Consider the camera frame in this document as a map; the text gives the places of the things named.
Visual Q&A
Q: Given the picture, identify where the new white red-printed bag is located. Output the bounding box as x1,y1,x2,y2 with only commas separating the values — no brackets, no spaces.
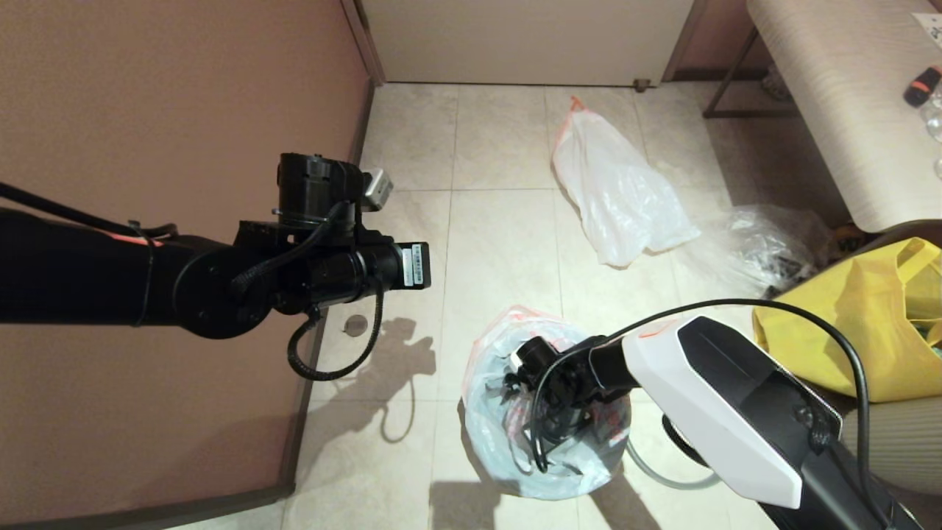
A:
461,305,634,501

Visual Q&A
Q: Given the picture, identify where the grey bin retaining ring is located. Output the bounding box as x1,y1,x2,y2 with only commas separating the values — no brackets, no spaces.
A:
626,434,722,492

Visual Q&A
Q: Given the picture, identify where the white plastic bag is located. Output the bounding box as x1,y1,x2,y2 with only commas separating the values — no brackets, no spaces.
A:
552,96,701,269

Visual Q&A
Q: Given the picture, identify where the clear crumpled plastic bag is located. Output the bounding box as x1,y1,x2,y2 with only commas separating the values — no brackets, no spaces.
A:
673,206,836,310

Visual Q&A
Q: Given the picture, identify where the yellow fabric bag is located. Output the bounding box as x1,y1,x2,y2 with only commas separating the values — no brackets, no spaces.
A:
752,238,942,404

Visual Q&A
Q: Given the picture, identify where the white door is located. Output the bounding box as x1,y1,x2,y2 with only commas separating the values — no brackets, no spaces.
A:
361,0,696,89

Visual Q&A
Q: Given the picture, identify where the beige ribbed round ottoman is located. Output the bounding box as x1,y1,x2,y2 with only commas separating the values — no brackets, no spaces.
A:
839,401,942,495

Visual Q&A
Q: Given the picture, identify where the clear plastic bottle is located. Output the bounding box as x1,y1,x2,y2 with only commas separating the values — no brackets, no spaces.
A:
920,81,942,144

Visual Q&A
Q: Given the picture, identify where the black orange marker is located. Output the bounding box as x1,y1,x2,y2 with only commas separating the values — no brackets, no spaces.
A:
904,66,942,109

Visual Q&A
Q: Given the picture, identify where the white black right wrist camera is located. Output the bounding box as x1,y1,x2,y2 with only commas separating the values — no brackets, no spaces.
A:
510,336,564,381

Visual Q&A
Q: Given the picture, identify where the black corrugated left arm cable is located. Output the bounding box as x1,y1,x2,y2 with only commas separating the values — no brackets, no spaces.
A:
232,202,387,382

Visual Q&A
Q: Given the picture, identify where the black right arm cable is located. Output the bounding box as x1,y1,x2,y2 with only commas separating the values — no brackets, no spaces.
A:
530,298,873,530

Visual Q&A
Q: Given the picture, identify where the smooth black left arm cable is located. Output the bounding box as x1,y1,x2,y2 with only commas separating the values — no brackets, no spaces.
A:
0,183,177,240

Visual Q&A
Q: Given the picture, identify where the dark metal table leg frame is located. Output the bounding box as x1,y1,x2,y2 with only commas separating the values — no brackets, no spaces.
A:
703,29,796,120

